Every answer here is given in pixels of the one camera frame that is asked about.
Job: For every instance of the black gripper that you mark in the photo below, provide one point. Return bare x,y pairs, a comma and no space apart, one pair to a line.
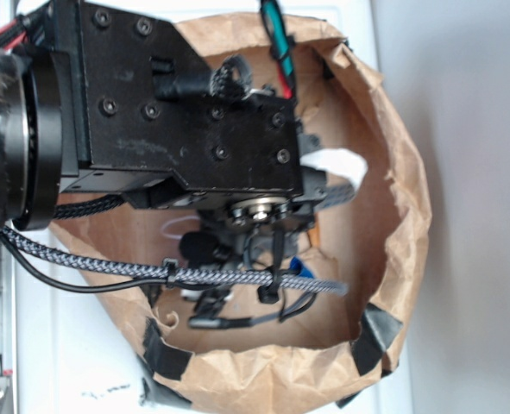
156,127

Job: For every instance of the black tape front left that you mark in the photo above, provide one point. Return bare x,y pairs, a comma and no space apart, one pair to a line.
169,362

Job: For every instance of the brown paper bag bin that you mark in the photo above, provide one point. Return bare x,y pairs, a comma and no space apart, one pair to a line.
377,244

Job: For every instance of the black tape front right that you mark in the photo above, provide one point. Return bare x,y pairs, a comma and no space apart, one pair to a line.
379,329

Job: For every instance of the aluminium frame rail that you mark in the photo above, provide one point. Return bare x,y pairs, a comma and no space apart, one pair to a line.
8,379

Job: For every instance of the orange wooden seashell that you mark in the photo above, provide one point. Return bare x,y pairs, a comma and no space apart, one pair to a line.
314,237

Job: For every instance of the white plastic tray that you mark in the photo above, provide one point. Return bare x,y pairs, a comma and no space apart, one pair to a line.
70,356

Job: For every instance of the white ribbon loop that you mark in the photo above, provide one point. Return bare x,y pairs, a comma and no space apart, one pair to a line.
172,229

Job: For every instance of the black tape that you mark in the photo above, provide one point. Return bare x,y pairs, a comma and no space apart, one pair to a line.
169,362
379,329

